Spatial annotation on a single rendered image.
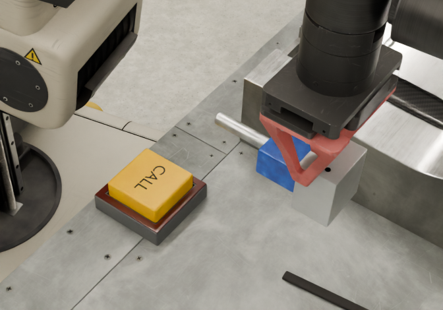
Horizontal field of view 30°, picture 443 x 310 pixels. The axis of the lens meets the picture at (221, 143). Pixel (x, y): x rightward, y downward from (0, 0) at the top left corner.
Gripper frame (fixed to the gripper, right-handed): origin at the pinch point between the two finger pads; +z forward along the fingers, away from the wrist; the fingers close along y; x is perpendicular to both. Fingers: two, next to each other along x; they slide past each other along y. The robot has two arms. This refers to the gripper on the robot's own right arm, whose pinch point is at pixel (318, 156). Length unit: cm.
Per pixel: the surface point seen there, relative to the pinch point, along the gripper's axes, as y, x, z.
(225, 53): 102, 77, 95
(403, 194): 10.3, -4.8, 10.6
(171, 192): -2.4, 13.2, 11.6
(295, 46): 19.3, 13.4, 7.6
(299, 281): -1.5, -1.1, 14.8
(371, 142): 10.7, -0.4, 6.6
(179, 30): 103, 93, 95
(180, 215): -2.6, 11.9, 14.0
